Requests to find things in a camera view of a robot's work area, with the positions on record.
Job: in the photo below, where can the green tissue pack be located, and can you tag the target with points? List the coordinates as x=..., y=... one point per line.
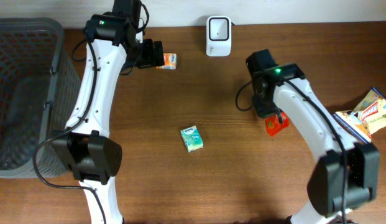
x=192, y=139

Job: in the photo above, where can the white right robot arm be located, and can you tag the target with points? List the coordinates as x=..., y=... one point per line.
x=346, y=173

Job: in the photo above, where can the grey plastic basket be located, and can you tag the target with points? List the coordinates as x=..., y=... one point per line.
x=38, y=90

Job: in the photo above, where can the orange tissue pack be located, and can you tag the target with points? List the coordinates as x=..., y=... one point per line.
x=170, y=61

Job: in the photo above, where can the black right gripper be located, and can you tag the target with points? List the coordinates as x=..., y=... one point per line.
x=261, y=109

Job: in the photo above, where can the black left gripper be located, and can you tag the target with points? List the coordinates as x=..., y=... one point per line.
x=158, y=53

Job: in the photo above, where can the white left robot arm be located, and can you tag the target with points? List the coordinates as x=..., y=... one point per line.
x=114, y=47

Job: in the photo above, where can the white barcode scanner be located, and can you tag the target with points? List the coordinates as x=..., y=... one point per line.
x=218, y=36

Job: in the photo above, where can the red snack bag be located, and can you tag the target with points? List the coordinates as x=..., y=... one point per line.
x=274, y=126

